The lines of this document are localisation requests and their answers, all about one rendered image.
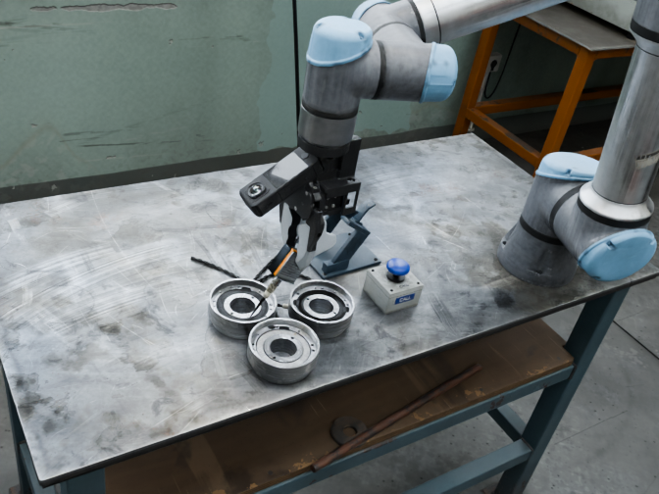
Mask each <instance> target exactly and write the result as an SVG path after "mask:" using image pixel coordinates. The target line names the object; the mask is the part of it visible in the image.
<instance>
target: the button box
mask: <svg viewBox="0 0 659 494"><path fill-rule="evenodd" d="M423 287H424V285H423V284H422V283H421V282H420V281H419V280H418V279H417V278H416V277H415V276H414V275H413V274H412V273H411V272H409V273H408V274H406V275H399V277H394V276H393V275H392V273H391V272H389V271H388V270H387V268H386V265H383V266H379V267H376V268H372V269H368V270H367V274H366V278H365V282H364V286H363V290H364V291H365V292H366V293H367V294H368V296H369V297H370V298H371V299H372V300H373V301H374V302H375V303H376V305H377V306H378V307H379V308H380V309H381V310H382V312H383V313H384V314H385V315H386V314H389V313H393V312H396V311H399V310H403V309H406V308H410V307H413V306H416V305H418V303H419V300H420V297H421V293H422V290H423Z"/></svg>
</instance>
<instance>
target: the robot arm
mask: <svg viewBox="0 0 659 494"><path fill-rule="evenodd" d="M566 1H569V0H402V1H399V2H396V3H393V4H391V3H389V2H386V1H384V0H369V1H366V2H364V3H363V4H361V5H360V6H359V7H358V8H357V9H356V11H355V12H354V14H353V16H352V19H348V18H346V17H340V16H332V17H325V18H322V19H320V20H318V21H317V22H316V23H315V25H314V27H313V32H312V35H311V39H310V44H309V49H308V52H307V56H306V58H307V66H306V73H305V80H304V87H303V94H302V101H301V108H300V115H299V122H298V137H297V144H298V146H299V147H298V148H297V149H296V150H294V151H293V152H291V153H290V154H289V155H287V156H286V157H284V158H283V159H282V160H280V161H279V162H277V163H276V164H275V165H273V166H272V167H271V168H269V169H268V170H266V171H265V172H264V173H262V174H260V175H259V176H258V177H256V178H255V179H253V180H252V181H251V182H249V183H248V184H246V185H245V186H244V187H242V188H241V189H240V190H239V195H240V197H241V199H242V200H243V202H244V204H245V205H246V206H247V207H248V208H249V209H250V211H251V212H252V213H253V214H254V215H255V216H257V217H259V218H261V217H263V216H264V215H265V214H266V213H268V212H269V211H270V210H272V209H273V208H274V207H276V206H277V205H278V204H279V222H280V229H281V236H282V242H283V245H284V244H285V243H286V244H288V245H290V246H293V247H295V238H296V236H298V235H299V244H298V246H297V256H296V259H295V262H296V264H297V266H298V268H299V269H300V270H301V271H303V270H305V269H306V268H307V267H308V266H309V265H310V263H311V261H312V260H313V258H314V257H315V256H317V255H319V254H321V253H323V252H325V251H326V250H328V249H329V248H331V247H332V246H333V245H334V244H335V242H336V235H335V234H332V233H328V232H327V231H326V229H327V222H326V221H325V220H324V216H326V215H328V216H332V215H336V214H340V212H341V215H342V216H344V215H348V214H352V213H355V210H356V205H357V201H358V196H359V191H360V186H361V181H360V180H359V179H358V178H357V177H355V171H356V166H357V161H358V156H359V151H360V146H361V141H362V138H360V137H359V136H357V135H354V129H355V124H356V120H357V115H358V109H359V104H360V100H361V99H371V100H390V101H410V102H419V103H423V102H441V101H444V100H446V99H447V98H448V97H449V96H450V94H451V93H452V91H453V89H454V86H455V82H456V79H457V72H458V65H457V58H456V55H455V52H454V51H453V49H452V48H451V47H450V46H448V45H442V44H441V43H444V42H447V41H450V40H452V39H455V38H458V37H461V36H464V35H467V34H470V33H473V32H476V31H479V30H482V29H485V28H488V27H491V26H494V25H499V24H502V23H505V22H508V21H511V20H513V19H516V18H518V17H521V16H524V15H527V14H530V13H533V12H536V11H539V10H542V9H545V8H548V7H551V6H554V5H557V4H560V3H563V2H566ZM634 1H635V2H636V5H635V8H634V14H633V17H632V20H631V24H630V32H631V33H632V35H633V36H634V38H635V40H636V45H635V48H634V52H633V56H632V59H631V62H630V65H629V68H628V72H627V75H626V78H625V81H624V84H623V88H622V91H621V94H620V97H619V100H618V104H617V107H616V110H615V113H614V116H613V119H612V122H611V125H610V128H609V131H608V134H607V138H606V141H605V144H604V147H603V150H602V154H601V157H600V160H599V162H598V161H596V160H594V159H591V158H589V157H587V156H583V155H579V154H575V153H567V152H556V153H551V154H548V155H547V156H545V157H544V158H543V159H542V161H541V163H540V165H539V168H538V170H536V172H535V173H536V175H535V178H534V180H533V183H532V187H531V190H530V193H529V195H528V198H527V200H526V203H525V206H524V208H523V211H522V213H521V215H520V218H519V220H518V221H517V222H516V223H515V224H514V226H513V227H512V228H511V229H510V230H509V231H508V232H507V234H506V235H505V236H504V237H503V238H502V240H501V242H500V244H499V247H498V250H497V258H498V260H499V262H500V264H501V265H502V266H503V268H504V269H505V270H506V271H507V272H509V273H510V274H512V275H513V276H515V277H516V278H518V279H520V280H522V281H525V282H527V283H530V284H533V285H537V286H541V287H561V286H564V285H566V284H568V283H570V282H571V281H572V279H573V277H574V275H575V273H576V270H577V267H578V265H579V267H580V268H581V269H583V270H585V271H586V273H587V274H588V275H589V276H590V277H592V278H594V279H596V280H599V281H615V280H619V279H622V278H625V277H628V276H630V275H632V274H633V273H635V272H637V271H639V270H640V269H642V268H643V267H644V266H645V265H646V264H647V263H648V262H649V261H650V260H651V258H652V257H653V255H654V253H655V251H656V246H657V243H656V239H655V238H654V234H653V233H652V232H651V231H649V230H648V229H647V227H648V224H649V222H650V219H651V216H652V214H653V211H654V204H653V201H652V200H651V198H650V197H649V196H648V195H649V192H650V189H651V187H652V184H653V181H654V179H655V176H656V174H657V172H658V169H659V0H634ZM347 180H350V181H351V180H353V181H354V182H350V183H348V181H347ZM355 191H356V194H355V199H354V204H353V206H350V207H346V205H349V202H350V198H348V193H351V192H355ZM345 207H346V208H345Z"/></svg>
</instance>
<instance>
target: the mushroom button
mask: <svg viewBox="0 0 659 494"><path fill-rule="evenodd" d="M386 268H387V270H388V271H389V272H391V273H392V275H393V276H394V277H399V275H406V274H408V273H409V271H410V265H409V264H408V263H407V262H406V261H405V260H403V259H399V258H392V259H390V260H389V261H388V262H387V264H386Z"/></svg>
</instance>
